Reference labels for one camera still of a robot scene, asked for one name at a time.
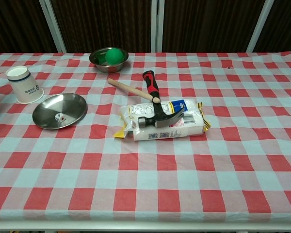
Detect red white checkered tablecloth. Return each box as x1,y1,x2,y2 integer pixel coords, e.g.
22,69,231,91
0,51,291,223

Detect green ball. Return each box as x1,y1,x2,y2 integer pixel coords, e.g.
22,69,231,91
105,48,125,66

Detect stainless steel bowl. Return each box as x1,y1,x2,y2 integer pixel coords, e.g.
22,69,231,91
89,47,129,74

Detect steel plate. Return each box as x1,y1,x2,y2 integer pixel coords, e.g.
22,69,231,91
32,93,88,130

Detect white paper cup blue band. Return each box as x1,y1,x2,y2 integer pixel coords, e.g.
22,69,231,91
5,66,45,104

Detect wooden stick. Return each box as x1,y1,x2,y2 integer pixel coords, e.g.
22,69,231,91
107,77,161,103

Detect white upright frame post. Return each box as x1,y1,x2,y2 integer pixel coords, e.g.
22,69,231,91
151,0,165,53

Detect white plastic package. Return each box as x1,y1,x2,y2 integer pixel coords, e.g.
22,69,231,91
113,98,210,142

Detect white table edge rail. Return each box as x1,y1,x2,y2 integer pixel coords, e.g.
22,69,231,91
0,220,291,232

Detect red black claw hammer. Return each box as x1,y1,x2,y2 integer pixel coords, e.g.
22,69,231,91
137,70,186,130

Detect white slanted frame post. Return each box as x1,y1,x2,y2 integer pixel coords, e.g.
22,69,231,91
246,0,275,53
38,0,67,53

